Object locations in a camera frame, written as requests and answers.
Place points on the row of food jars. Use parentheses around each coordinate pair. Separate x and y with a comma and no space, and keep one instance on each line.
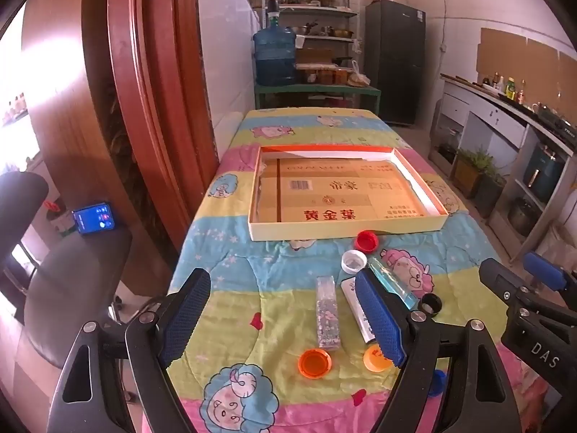
(322,74)

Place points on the brown planter with plant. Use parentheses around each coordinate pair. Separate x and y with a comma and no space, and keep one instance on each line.
(471,171)

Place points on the blue bottle cap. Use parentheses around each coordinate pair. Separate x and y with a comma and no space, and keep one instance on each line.
(436,383)

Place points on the white cartoon slim box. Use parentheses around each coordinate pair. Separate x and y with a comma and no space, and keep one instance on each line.
(356,306)

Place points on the translucent orange bottle cap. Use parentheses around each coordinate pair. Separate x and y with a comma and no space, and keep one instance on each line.
(314,363)

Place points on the plastic bag of food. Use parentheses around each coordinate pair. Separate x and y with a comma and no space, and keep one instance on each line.
(357,76)

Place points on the dark refrigerator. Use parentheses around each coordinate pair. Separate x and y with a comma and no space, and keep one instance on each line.
(396,67)

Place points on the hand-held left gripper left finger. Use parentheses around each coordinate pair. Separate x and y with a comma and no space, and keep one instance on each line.
(185,315)

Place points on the black smartphone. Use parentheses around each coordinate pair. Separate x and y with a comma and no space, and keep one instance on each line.
(93,218)

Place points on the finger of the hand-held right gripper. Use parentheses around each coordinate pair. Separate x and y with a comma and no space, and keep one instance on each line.
(498,277)
(543,270)

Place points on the dark planter with plant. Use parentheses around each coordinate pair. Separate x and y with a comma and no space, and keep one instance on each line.
(489,189)

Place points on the teal kitchen appliance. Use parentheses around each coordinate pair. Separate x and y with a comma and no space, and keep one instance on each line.
(543,169)

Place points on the teal glitter tube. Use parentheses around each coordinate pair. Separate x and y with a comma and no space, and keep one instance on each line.
(392,279)

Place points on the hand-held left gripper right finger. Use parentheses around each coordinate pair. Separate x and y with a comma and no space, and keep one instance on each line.
(378,320)

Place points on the white shelf rack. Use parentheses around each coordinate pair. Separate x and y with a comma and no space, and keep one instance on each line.
(311,11)

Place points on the red bottle cap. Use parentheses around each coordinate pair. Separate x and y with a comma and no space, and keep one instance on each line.
(366,240)

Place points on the orange rimmed shallow box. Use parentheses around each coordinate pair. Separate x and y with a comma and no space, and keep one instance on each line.
(342,231)

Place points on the cartoon printed blanket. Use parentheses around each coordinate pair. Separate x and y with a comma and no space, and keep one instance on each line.
(279,288)

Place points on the white bottle cap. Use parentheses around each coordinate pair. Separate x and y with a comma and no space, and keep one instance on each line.
(354,261)

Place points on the green yellow bottle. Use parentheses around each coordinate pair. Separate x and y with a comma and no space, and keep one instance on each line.
(510,89)

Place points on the white green red-topped object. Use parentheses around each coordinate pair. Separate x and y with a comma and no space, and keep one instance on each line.
(58,221)

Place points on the blue water jug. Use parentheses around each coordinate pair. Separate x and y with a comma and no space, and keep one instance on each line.
(274,56)

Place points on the metal pot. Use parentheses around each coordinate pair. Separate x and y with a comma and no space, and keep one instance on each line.
(520,214)

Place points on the black white water pump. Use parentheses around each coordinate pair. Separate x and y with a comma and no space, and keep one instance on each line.
(272,9)

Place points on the black bottle cap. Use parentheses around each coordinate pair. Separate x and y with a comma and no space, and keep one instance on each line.
(431,304)

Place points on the black office chair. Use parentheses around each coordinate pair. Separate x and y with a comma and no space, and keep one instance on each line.
(67,279)

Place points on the brown wooden door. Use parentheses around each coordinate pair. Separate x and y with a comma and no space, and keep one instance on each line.
(148,99)

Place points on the yellow printed cardboard sheet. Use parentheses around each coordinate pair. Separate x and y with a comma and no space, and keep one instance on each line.
(333,198)

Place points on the cardboard wall panels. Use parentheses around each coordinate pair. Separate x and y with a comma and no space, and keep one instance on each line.
(518,58)

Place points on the yellow-orange bottle cap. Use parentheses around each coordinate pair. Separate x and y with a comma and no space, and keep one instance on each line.
(375,357)

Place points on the floral slim box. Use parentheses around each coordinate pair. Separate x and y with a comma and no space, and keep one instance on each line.
(327,313)

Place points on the white kitchen counter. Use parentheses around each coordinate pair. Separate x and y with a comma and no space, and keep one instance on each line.
(487,108)

